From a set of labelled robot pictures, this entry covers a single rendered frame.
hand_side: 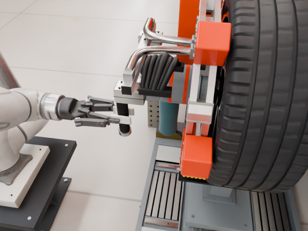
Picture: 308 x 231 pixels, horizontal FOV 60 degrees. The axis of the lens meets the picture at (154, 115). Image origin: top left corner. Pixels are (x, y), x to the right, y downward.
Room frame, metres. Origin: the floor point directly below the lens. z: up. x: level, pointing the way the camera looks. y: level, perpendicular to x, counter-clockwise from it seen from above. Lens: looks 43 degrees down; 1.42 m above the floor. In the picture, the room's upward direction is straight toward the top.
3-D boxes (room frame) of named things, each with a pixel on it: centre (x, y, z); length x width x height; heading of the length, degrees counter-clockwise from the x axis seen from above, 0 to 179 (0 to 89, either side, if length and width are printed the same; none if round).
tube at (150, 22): (0.88, -0.06, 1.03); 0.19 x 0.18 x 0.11; 80
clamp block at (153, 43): (0.96, 0.01, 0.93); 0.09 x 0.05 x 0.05; 80
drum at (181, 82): (0.77, -0.09, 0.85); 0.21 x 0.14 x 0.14; 80
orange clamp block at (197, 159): (0.45, -0.11, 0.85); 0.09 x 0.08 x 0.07; 170
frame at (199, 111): (0.76, -0.16, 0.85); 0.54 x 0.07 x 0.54; 170
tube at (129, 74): (0.68, -0.02, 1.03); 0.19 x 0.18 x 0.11; 80
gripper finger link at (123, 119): (0.61, 0.11, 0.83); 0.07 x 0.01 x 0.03; 80
